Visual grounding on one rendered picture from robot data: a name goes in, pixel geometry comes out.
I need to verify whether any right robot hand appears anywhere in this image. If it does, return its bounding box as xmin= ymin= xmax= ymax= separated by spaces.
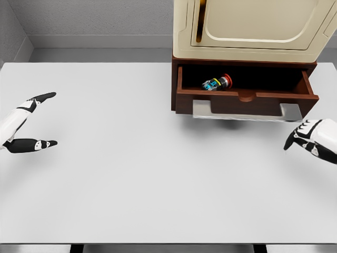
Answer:
xmin=283 ymin=118 xmax=337 ymax=166

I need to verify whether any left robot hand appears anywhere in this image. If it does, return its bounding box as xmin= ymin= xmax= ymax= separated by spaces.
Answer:
xmin=0 ymin=92 xmax=58 ymax=154

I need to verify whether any red-capped push-button switch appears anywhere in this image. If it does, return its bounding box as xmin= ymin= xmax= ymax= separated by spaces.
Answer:
xmin=202 ymin=73 xmax=233 ymax=92

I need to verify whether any brown wooden drawer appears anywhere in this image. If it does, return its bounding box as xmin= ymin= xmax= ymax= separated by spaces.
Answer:
xmin=175 ymin=65 xmax=320 ymax=119

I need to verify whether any cream and brown cabinet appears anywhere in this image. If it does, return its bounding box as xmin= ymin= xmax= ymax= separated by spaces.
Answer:
xmin=171 ymin=0 xmax=337 ymax=119

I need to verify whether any gold cabinet door handle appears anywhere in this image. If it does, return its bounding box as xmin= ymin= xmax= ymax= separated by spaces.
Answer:
xmin=196 ymin=0 xmax=207 ymax=44

